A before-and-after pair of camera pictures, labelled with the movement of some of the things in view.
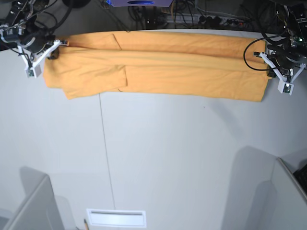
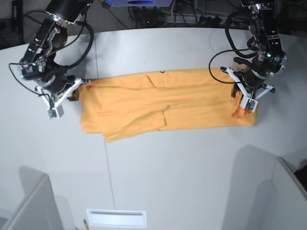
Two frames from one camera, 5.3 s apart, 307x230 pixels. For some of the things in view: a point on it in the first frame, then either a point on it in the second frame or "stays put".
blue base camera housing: x=140 y=3 stays put
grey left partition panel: x=39 y=211 stays put
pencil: x=86 y=224 stays put
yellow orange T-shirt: x=181 y=64 to x=115 y=106
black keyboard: x=301 y=175 stays put
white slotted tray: x=116 y=218 stays put
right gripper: x=285 y=57 to x=252 y=78
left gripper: x=35 y=41 to x=55 y=83
